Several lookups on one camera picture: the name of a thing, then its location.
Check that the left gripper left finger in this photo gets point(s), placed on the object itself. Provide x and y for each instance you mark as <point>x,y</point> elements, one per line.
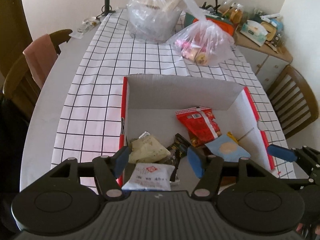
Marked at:
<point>106,172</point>

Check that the red cardboard box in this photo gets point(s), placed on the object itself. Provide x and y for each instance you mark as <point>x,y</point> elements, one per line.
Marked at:
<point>169,122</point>

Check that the tissue box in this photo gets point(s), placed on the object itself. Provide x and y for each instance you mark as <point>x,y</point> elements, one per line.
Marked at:
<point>254,31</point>

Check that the white and blue snack packet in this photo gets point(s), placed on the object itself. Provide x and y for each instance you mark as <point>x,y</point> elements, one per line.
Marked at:
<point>150,177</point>

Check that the red snack bag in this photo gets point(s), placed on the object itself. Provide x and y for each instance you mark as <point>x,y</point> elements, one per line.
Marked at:
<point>200,123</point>

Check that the right wooden chair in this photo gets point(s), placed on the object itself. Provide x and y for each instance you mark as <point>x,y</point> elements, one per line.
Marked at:
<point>293,101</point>

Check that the wooden chair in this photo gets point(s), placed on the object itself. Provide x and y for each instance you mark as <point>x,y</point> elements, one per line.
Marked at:
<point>19,86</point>
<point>293,101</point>

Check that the yellow snack packet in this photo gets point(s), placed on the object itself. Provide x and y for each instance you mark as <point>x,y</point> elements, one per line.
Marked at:
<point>232,137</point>

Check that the amber liquid bottle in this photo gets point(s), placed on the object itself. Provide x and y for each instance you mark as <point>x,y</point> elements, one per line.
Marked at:
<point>236,14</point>

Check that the pink cloth on chair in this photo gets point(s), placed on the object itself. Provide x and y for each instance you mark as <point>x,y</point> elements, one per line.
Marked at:
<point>40,56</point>

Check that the white grid tablecloth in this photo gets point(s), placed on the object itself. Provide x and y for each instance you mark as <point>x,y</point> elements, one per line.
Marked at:
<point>90,124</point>

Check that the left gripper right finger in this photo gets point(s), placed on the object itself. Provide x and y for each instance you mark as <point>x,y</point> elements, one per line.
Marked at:
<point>208,169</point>

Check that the light blue snack packet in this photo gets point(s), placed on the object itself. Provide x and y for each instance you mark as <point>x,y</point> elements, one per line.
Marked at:
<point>227,149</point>

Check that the left wooden chair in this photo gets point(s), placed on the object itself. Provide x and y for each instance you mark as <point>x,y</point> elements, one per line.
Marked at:
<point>19,86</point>

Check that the orange green box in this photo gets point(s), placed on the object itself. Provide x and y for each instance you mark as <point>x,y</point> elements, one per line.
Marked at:
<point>224,23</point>

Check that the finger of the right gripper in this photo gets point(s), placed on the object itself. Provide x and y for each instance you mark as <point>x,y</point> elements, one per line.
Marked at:
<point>282,153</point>

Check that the large clear plastic bag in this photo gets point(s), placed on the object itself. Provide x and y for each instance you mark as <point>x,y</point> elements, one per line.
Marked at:
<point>153,20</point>

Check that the beige snack packet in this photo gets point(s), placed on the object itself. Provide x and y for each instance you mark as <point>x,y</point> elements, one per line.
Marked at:
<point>147,149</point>

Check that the small plastic bag with snacks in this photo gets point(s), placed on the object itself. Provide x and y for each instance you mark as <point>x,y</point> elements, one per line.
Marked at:
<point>203,42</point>

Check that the black snack packet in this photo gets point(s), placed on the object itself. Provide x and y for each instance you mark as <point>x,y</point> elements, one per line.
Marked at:
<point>178,151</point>

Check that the white drawer cabinet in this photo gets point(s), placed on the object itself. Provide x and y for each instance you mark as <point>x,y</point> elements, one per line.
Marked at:
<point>265,62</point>

